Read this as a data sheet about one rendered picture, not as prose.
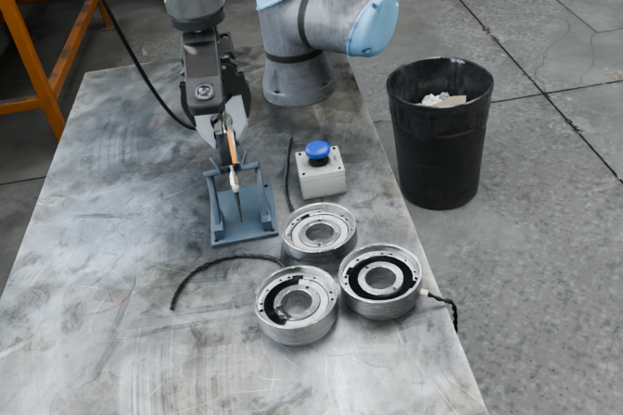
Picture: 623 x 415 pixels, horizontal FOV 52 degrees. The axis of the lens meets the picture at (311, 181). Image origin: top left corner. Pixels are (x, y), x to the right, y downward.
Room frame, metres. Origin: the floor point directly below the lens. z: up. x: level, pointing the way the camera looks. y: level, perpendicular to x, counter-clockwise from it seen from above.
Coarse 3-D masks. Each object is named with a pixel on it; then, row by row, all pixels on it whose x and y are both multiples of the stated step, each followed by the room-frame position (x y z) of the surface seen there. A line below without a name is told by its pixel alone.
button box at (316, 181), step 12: (300, 156) 0.84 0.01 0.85; (336, 156) 0.83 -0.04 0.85; (300, 168) 0.81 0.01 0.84; (312, 168) 0.80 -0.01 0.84; (324, 168) 0.80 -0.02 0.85; (336, 168) 0.80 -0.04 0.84; (300, 180) 0.78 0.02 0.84; (312, 180) 0.78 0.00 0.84; (324, 180) 0.79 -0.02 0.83; (336, 180) 0.79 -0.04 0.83; (312, 192) 0.78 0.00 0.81; (324, 192) 0.79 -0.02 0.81; (336, 192) 0.79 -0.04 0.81
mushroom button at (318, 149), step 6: (312, 144) 0.83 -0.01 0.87; (318, 144) 0.82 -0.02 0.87; (324, 144) 0.82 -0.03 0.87; (306, 150) 0.82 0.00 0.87; (312, 150) 0.81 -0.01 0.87; (318, 150) 0.81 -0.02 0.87; (324, 150) 0.81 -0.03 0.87; (330, 150) 0.82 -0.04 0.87; (312, 156) 0.80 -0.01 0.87; (318, 156) 0.80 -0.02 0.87; (324, 156) 0.80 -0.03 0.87
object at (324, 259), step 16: (304, 208) 0.72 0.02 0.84; (320, 208) 0.72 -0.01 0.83; (336, 208) 0.71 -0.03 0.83; (288, 224) 0.69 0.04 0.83; (320, 224) 0.69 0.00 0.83; (336, 224) 0.68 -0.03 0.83; (352, 224) 0.68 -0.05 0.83; (288, 240) 0.66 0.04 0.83; (304, 240) 0.66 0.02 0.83; (336, 240) 0.65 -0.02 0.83; (352, 240) 0.64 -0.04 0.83; (304, 256) 0.62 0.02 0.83; (320, 256) 0.62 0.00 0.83; (336, 256) 0.62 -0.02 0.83
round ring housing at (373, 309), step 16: (352, 256) 0.60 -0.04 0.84; (368, 256) 0.61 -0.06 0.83; (400, 256) 0.60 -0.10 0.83; (368, 272) 0.58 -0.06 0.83; (384, 272) 0.58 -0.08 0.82; (400, 272) 0.57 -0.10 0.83; (416, 272) 0.57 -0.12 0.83; (368, 288) 0.55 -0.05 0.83; (416, 288) 0.53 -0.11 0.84; (352, 304) 0.53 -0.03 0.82; (368, 304) 0.52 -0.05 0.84; (384, 304) 0.51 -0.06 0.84; (400, 304) 0.52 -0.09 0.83; (384, 320) 0.52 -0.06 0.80
